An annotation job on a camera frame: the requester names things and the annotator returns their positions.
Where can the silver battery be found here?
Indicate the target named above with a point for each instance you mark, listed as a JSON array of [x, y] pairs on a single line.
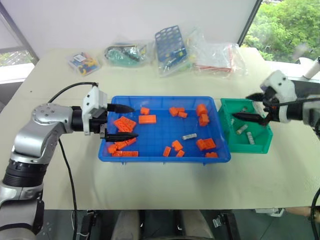
[[242, 129], [189, 136], [251, 138], [244, 109]]

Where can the blue plastic bin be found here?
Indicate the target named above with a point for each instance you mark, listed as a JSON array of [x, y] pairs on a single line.
[[160, 130]]

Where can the bag of colourful blocks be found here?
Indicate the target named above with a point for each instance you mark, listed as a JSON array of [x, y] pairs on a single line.
[[83, 63]]

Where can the bag with blue perforated board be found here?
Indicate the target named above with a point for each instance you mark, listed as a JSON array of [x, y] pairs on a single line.
[[171, 47]]

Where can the large orange building brick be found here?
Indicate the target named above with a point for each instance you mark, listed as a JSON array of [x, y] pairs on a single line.
[[125, 123], [205, 144]]

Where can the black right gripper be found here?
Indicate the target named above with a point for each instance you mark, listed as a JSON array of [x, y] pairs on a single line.
[[271, 100]]

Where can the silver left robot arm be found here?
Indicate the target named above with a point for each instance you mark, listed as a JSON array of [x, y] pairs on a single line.
[[30, 140]]

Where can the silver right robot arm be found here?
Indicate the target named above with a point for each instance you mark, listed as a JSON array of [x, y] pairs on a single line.
[[310, 113]]

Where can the grey window frame post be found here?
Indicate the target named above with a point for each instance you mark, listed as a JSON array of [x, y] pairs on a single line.
[[18, 32]]

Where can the green plastic bin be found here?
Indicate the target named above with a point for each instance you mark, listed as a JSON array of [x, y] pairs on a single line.
[[240, 147]]

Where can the small orange building brick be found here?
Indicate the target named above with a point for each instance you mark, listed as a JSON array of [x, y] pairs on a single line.
[[182, 115], [145, 111], [180, 153], [167, 151]]

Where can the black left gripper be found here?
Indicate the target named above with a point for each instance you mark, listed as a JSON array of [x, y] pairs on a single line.
[[96, 125]]

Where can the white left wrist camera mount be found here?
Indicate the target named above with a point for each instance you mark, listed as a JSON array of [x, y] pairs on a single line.
[[93, 100]]

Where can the bag of green parts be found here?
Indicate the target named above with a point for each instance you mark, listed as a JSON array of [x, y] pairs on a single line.
[[125, 55]]

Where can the white cylinder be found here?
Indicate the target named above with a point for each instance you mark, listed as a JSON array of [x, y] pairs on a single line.
[[311, 70]]

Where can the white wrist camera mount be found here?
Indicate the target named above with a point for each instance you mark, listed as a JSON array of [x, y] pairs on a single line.
[[93, 100], [281, 82]]

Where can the black window frame post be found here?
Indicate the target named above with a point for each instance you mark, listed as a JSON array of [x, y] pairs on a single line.
[[250, 21]]

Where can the long orange building brick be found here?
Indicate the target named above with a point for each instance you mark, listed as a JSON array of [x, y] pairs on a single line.
[[125, 153]]

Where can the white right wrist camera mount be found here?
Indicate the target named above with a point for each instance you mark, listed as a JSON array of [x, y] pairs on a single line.
[[281, 82]]

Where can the clear bag with red trim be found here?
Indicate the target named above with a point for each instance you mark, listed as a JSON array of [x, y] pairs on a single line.
[[217, 58]]

